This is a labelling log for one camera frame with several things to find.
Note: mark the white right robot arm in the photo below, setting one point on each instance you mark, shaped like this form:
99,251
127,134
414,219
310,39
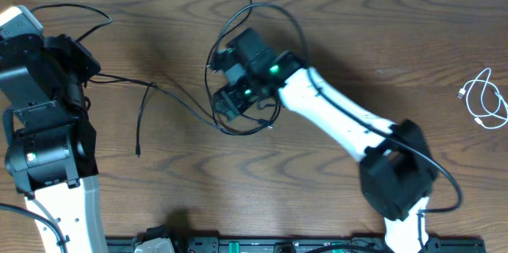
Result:
396,176

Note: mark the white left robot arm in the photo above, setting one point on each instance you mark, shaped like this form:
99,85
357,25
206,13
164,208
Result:
51,141

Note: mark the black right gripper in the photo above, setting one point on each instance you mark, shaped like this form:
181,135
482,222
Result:
232,106

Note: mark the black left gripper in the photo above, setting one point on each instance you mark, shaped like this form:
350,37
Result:
79,57

